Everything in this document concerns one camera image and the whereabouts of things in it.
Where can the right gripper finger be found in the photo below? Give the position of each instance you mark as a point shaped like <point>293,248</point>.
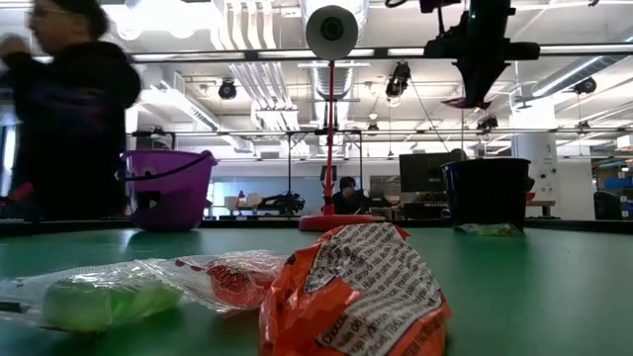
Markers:
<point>492,79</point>
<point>471,79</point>

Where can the orange white printed candy wrapper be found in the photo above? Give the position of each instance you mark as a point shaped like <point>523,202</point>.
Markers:
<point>356,296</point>

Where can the clear candy wrapper red print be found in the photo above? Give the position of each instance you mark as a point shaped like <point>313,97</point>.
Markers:
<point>232,282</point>

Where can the black background robot arm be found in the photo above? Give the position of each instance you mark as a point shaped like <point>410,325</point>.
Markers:
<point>282,203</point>

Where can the black monitor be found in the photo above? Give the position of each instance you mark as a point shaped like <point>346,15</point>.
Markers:
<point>423,173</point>

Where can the black plastic bucket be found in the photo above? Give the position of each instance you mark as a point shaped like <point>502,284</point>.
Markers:
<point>487,193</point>

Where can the red desk lamp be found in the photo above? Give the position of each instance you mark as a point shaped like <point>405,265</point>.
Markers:
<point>330,148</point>

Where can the blue storage bins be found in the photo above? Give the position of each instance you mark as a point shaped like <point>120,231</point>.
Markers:
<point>618,183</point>

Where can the person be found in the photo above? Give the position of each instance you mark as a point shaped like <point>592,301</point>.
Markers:
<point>348,197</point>
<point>69,123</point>

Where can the black office chair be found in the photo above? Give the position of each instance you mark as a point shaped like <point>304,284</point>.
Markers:
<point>607,205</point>

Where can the green table mat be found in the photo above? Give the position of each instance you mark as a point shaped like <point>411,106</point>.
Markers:
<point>519,296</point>

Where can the purple plastic bucket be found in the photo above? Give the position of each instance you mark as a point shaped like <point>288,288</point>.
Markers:
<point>170,198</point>

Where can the black ceiling camera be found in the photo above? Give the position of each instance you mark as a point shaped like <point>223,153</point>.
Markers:
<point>227,90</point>
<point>586,85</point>
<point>488,122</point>
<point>398,79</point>

